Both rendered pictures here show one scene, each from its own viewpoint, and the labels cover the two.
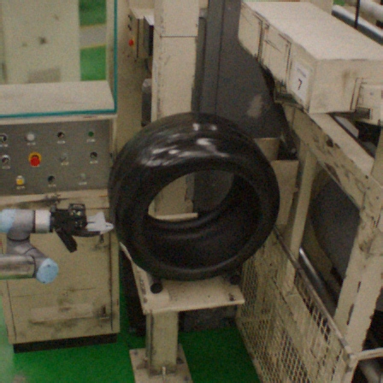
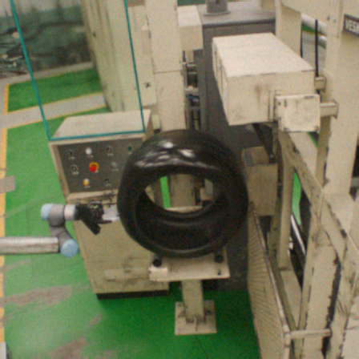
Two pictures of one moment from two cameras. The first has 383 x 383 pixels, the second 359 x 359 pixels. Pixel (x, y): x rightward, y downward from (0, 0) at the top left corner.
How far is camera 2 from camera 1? 0.57 m
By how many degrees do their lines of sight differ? 16
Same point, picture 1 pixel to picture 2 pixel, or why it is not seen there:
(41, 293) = (110, 260)
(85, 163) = not seen: hidden behind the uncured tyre
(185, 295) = (184, 268)
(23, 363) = (102, 307)
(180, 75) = (173, 102)
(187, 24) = (172, 61)
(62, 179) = (114, 180)
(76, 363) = (137, 309)
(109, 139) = not seen: hidden behind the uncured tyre
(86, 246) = not seen: hidden behind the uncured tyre
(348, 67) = (259, 82)
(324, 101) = (241, 114)
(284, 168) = (265, 171)
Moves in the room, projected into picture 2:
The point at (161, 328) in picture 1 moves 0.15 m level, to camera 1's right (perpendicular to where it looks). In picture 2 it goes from (188, 289) to (212, 292)
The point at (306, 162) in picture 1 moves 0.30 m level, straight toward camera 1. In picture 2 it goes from (285, 165) to (266, 198)
